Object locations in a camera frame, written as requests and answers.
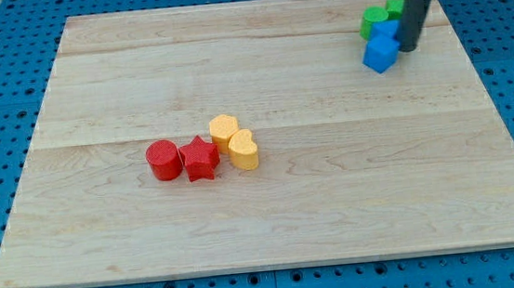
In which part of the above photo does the blue cube block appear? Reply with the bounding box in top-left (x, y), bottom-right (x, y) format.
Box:
top-left (362, 34), bottom-right (400, 73)

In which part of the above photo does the blue triangle block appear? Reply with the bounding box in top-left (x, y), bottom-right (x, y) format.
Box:
top-left (369, 20), bottom-right (400, 40)

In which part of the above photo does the yellow heart block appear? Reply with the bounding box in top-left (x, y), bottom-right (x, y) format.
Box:
top-left (228, 129), bottom-right (259, 170)

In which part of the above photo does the yellow hexagon block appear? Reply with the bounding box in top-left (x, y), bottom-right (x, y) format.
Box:
top-left (208, 114), bottom-right (239, 154)

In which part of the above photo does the red star block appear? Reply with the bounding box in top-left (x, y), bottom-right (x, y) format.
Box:
top-left (178, 136), bottom-right (220, 182)

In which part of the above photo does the light wooden board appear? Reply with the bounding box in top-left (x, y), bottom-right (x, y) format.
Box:
top-left (0, 0), bottom-right (514, 288)

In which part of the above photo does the red cylinder block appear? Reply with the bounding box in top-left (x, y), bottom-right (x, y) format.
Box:
top-left (145, 140), bottom-right (183, 181)

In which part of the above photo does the green cylinder block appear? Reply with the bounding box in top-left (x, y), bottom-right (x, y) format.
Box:
top-left (359, 6), bottom-right (389, 40)

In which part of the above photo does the green star block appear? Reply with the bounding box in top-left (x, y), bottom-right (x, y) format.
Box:
top-left (385, 0), bottom-right (405, 20)

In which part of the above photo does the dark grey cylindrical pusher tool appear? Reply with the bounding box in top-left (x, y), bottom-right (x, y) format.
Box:
top-left (396, 0), bottom-right (431, 53)

